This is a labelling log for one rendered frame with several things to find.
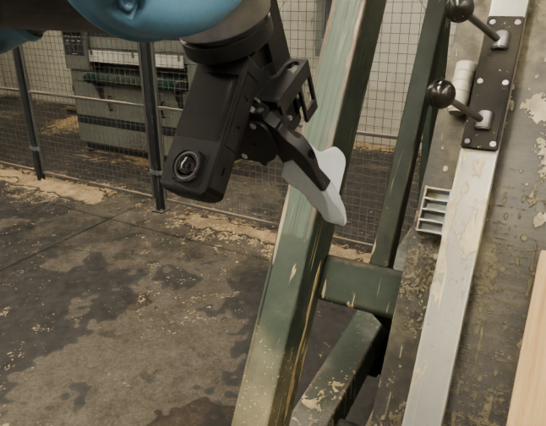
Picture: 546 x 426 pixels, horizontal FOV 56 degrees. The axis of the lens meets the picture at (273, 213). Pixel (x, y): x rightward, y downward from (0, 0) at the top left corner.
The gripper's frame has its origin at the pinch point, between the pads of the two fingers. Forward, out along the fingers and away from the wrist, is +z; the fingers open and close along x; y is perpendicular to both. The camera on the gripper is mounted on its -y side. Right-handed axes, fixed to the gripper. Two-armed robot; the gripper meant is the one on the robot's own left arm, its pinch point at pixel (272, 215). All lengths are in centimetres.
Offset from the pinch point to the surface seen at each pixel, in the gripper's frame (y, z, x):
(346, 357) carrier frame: 18, 74, 9
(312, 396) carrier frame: 4, 66, 11
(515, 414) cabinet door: 3.3, 36.1, -25.8
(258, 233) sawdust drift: 146, 230, 149
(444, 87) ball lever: 28.2, 3.8, -9.6
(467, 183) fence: 26.6, 18.8, -13.4
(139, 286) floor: 62, 187, 172
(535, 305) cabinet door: 15.7, 28.5, -25.2
